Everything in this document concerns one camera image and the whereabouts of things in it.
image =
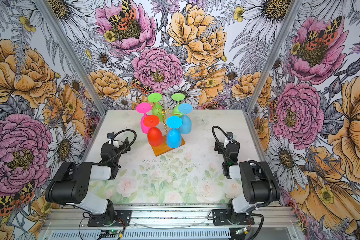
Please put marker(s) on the green wine glass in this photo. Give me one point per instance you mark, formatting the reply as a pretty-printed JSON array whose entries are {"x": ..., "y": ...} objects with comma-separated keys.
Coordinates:
[
  {"x": 178, "y": 98},
  {"x": 157, "y": 108}
]

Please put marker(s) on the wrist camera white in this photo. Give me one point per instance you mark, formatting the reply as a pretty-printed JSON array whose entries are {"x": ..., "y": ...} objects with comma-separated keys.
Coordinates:
[
  {"x": 110, "y": 136},
  {"x": 229, "y": 137}
]

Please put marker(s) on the blue wine glass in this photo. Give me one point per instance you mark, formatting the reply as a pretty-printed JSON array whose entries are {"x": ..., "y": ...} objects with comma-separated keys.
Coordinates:
[
  {"x": 186, "y": 127},
  {"x": 174, "y": 138}
]

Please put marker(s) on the aluminium frame post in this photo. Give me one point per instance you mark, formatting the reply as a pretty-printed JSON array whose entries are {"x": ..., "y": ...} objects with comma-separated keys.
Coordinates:
[
  {"x": 279, "y": 40},
  {"x": 53, "y": 22}
]

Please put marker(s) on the left green wine glass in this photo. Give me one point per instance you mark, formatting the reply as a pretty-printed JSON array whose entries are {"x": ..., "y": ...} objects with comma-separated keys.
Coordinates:
[{"x": 157, "y": 108}]

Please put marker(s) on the left aluminium frame post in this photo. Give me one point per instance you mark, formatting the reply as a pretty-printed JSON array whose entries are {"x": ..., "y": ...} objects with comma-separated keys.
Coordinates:
[{"x": 53, "y": 22}]

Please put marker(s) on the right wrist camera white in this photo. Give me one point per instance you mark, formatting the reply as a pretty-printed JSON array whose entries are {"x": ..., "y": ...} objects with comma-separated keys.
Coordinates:
[{"x": 229, "y": 137}]

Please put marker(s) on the right aluminium frame post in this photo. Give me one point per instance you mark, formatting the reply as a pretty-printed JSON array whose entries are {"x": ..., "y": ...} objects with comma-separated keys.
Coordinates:
[{"x": 279, "y": 40}]

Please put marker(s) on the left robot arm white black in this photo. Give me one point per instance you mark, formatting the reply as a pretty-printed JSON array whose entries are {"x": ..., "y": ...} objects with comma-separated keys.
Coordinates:
[{"x": 70, "y": 184}]

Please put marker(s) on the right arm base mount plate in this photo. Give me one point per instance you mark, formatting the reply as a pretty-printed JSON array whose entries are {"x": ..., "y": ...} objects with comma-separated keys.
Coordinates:
[{"x": 221, "y": 217}]

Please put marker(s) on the pink wine glass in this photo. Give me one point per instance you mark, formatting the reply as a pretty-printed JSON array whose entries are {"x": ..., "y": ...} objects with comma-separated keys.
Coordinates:
[{"x": 144, "y": 108}]

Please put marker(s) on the red wine glass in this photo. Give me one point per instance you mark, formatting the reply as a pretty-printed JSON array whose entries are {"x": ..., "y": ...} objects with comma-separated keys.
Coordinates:
[{"x": 154, "y": 135}]

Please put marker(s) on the aluminium front rail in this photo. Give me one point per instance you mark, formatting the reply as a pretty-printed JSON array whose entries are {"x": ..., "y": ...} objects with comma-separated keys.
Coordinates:
[{"x": 173, "y": 222}]

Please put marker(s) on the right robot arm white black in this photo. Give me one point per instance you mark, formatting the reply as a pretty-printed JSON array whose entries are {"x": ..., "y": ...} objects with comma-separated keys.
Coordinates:
[{"x": 259, "y": 187}]

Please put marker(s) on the gold wire rack wooden base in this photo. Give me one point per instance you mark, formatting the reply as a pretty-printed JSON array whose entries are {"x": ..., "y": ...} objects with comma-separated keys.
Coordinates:
[{"x": 163, "y": 148}]

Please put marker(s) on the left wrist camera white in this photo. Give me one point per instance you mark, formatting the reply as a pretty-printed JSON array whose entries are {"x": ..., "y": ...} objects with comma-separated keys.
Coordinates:
[{"x": 110, "y": 136}]

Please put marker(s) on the right green wine glass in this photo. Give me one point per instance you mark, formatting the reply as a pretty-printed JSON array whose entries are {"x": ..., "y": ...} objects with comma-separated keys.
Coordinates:
[{"x": 178, "y": 98}]

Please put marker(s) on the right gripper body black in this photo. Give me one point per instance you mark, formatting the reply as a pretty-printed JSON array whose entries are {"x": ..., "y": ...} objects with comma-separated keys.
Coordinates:
[{"x": 224, "y": 146}]

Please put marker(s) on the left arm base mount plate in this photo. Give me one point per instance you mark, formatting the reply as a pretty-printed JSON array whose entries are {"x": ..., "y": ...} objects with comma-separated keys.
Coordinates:
[{"x": 120, "y": 218}]

